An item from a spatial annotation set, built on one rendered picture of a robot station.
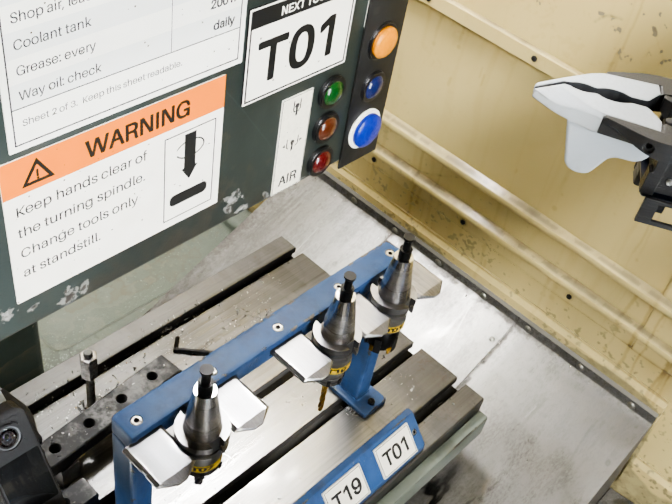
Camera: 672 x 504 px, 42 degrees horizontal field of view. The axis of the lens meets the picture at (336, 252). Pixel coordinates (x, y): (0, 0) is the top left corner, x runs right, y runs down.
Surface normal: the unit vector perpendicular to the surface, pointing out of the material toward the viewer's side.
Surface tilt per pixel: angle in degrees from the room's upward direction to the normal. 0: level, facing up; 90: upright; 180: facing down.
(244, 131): 90
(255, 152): 90
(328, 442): 0
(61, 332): 0
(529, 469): 24
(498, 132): 90
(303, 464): 0
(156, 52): 90
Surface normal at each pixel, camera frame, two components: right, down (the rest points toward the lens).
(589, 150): -0.29, 0.63
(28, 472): 0.66, 0.17
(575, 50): -0.68, 0.43
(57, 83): 0.71, 0.56
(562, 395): -0.15, -0.48
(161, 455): 0.15, -0.71
